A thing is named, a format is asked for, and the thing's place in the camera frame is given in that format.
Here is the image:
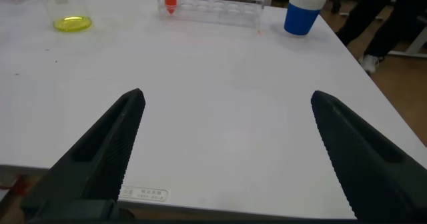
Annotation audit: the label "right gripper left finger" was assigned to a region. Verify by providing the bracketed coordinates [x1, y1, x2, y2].
[20, 87, 147, 218]

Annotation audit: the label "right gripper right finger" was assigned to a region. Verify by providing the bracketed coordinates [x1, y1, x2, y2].
[310, 90, 427, 222]

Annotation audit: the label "clear glass beaker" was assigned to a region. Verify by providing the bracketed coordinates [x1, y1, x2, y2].
[35, 0, 93, 33]

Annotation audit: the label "clear plastic test tube rack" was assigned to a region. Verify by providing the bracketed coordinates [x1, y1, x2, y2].
[156, 0, 268, 30]

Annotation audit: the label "white table label sticker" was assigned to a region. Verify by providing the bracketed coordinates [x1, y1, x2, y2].
[119, 185, 169, 203]

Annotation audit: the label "white standing desk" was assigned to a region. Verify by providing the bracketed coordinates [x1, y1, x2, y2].
[388, 27, 427, 59]

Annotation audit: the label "person in black clothes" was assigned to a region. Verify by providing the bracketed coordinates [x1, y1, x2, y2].
[335, 0, 427, 75]

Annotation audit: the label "blue white paper cup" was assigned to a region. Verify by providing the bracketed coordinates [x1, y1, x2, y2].
[284, 0, 330, 37]

